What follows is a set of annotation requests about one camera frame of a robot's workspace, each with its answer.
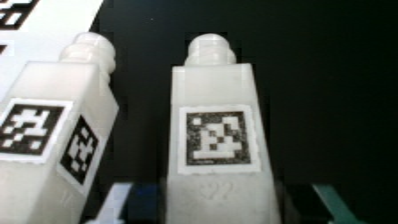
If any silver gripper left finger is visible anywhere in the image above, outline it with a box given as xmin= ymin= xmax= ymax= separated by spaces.
xmin=86 ymin=182 xmax=133 ymax=224

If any white sheet with fiducial tags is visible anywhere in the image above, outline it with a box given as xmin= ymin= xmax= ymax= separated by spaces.
xmin=0 ymin=0 xmax=104 ymax=99

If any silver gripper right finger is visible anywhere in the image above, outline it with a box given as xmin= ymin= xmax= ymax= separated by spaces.
xmin=312 ymin=184 xmax=367 ymax=224

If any white table leg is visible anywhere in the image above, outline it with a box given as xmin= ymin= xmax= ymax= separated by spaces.
xmin=165 ymin=34 xmax=280 ymax=224
xmin=0 ymin=33 xmax=118 ymax=224

